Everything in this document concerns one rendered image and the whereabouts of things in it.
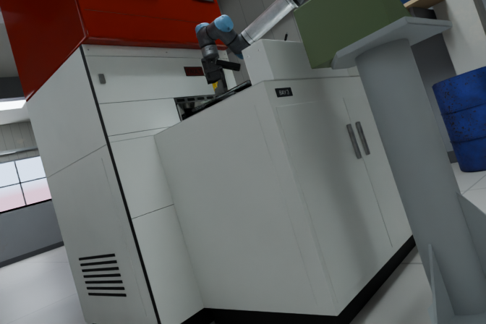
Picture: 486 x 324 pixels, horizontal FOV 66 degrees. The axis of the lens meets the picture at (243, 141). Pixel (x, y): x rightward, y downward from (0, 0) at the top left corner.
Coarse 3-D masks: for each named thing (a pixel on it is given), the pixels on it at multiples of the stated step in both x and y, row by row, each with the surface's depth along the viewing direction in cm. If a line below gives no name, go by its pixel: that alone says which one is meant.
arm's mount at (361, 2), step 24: (312, 0) 116; (336, 0) 110; (360, 0) 104; (384, 0) 101; (312, 24) 117; (336, 24) 111; (360, 24) 106; (384, 24) 101; (312, 48) 119; (336, 48) 113
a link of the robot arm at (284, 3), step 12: (276, 0) 162; (288, 0) 159; (300, 0) 158; (264, 12) 164; (276, 12) 162; (288, 12) 164; (252, 24) 166; (264, 24) 164; (240, 36) 169; (252, 36) 167; (240, 48) 170
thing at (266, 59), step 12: (252, 48) 123; (264, 48) 120; (276, 48) 124; (288, 48) 130; (300, 48) 136; (252, 60) 123; (264, 60) 120; (276, 60) 123; (288, 60) 128; (300, 60) 134; (252, 72) 124; (264, 72) 121; (276, 72) 121; (288, 72) 126; (300, 72) 131; (312, 72) 138; (324, 72) 144; (336, 72) 152; (348, 72) 160; (252, 84) 125
